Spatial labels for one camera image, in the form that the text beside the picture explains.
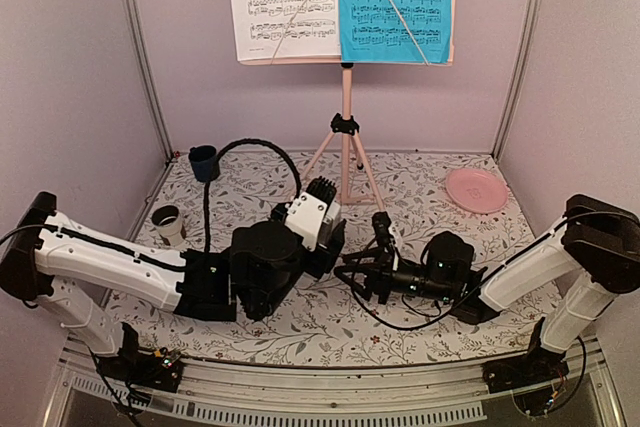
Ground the pink music stand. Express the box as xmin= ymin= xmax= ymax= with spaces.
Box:
xmin=237 ymin=0 xmax=457 ymax=221

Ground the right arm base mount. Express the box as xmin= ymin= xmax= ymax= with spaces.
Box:
xmin=482 ymin=343 xmax=569 ymax=393

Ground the aluminium frame post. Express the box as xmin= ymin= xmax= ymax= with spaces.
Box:
xmin=122 ymin=0 xmax=174 ymax=160
xmin=491 ymin=0 xmax=542 ymax=162

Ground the blue sheet music page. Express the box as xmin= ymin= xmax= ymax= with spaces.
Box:
xmin=339 ymin=0 xmax=456 ymax=66

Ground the right aluminium frame post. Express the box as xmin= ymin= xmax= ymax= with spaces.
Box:
xmin=491 ymin=0 xmax=542 ymax=162

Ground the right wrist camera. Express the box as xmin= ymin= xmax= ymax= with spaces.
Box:
xmin=372 ymin=211 xmax=402 ymax=272

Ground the floral table mat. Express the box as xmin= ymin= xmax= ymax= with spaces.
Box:
xmin=106 ymin=148 xmax=560 ymax=367

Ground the white paper cup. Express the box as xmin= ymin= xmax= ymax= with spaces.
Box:
xmin=151 ymin=205 xmax=186 ymax=247

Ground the left aluminium frame post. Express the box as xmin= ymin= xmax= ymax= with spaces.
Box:
xmin=122 ymin=0 xmax=174 ymax=160

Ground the dark blue mug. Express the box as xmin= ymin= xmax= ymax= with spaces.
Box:
xmin=188 ymin=145 xmax=220 ymax=183

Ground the white sheet music page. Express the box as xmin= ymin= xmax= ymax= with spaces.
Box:
xmin=231 ymin=0 xmax=341 ymax=65

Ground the pink plate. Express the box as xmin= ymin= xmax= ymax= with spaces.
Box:
xmin=445 ymin=168 xmax=508 ymax=214

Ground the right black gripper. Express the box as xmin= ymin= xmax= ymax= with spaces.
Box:
xmin=334 ymin=247 xmax=454 ymax=306

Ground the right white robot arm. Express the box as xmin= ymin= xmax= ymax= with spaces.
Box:
xmin=333 ymin=194 xmax=639 ymax=383

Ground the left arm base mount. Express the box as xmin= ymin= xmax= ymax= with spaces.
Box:
xmin=97 ymin=337 xmax=184 ymax=393

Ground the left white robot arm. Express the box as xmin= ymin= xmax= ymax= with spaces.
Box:
xmin=1 ymin=187 xmax=346 ymax=381

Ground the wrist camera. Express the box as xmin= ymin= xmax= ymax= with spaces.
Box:
xmin=372 ymin=211 xmax=402 ymax=272
xmin=284 ymin=176 xmax=341 ymax=252

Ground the aluminium front rail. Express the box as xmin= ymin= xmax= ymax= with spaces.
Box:
xmin=43 ymin=337 xmax=632 ymax=426

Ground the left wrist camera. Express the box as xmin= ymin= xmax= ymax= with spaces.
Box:
xmin=284 ymin=176 xmax=341 ymax=252

